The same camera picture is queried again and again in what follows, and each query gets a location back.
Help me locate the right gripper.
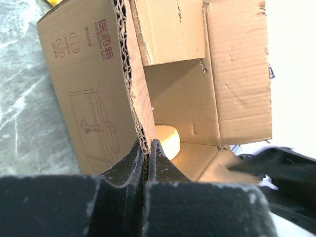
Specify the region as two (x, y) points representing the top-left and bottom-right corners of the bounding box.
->
(229, 147), (316, 234)

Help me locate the round yellow disc in box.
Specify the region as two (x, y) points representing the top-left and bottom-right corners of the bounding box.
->
(156, 125), (180, 160)

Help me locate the brown cardboard box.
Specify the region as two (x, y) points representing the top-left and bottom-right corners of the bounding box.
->
(37, 0), (272, 184)

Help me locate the yellow Lays chips bag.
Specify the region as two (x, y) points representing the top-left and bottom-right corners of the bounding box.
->
(46, 0), (62, 7)

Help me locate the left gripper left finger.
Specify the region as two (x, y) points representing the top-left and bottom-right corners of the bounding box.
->
(100, 141), (144, 237)

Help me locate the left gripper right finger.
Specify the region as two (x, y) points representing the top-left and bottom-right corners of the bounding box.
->
(147, 139), (190, 182)

